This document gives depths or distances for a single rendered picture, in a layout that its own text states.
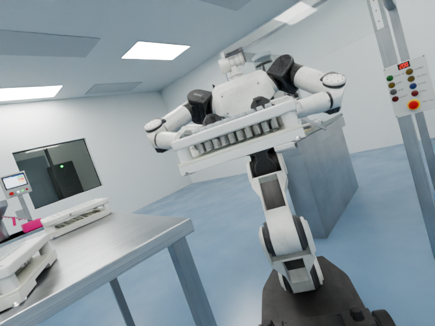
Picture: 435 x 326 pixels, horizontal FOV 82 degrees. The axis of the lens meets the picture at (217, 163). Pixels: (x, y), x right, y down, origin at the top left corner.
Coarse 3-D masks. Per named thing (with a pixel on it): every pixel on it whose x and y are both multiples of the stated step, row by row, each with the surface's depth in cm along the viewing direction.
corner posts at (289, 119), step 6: (282, 114) 45; (288, 114) 45; (294, 114) 45; (282, 120) 46; (288, 120) 45; (294, 120) 45; (288, 126) 45; (180, 150) 50; (186, 150) 50; (180, 156) 50; (186, 156) 50
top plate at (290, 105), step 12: (276, 108) 45; (288, 108) 44; (240, 120) 46; (252, 120) 46; (264, 120) 46; (204, 132) 48; (216, 132) 47; (228, 132) 47; (180, 144) 49; (192, 144) 49
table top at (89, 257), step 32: (96, 224) 96; (128, 224) 78; (160, 224) 65; (192, 224) 63; (32, 256) 78; (64, 256) 66; (96, 256) 57; (128, 256) 52; (64, 288) 45; (96, 288) 48; (0, 320) 40; (32, 320) 42
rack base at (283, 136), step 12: (276, 132) 45; (288, 132) 45; (300, 132) 44; (240, 144) 47; (252, 144) 46; (264, 144) 46; (276, 144) 46; (204, 156) 49; (216, 156) 48; (228, 156) 48; (240, 156) 47; (180, 168) 50; (192, 168) 49; (204, 168) 49
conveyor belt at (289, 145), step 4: (340, 116) 279; (320, 128) 229; (284, 144) 191; (288, 144) 188; (292, 144) 186; (276, 148) 194; (280, 148) 192; (284, 148) 190; (288, 148) 188; (292, 148) 187; (276, 152) 196
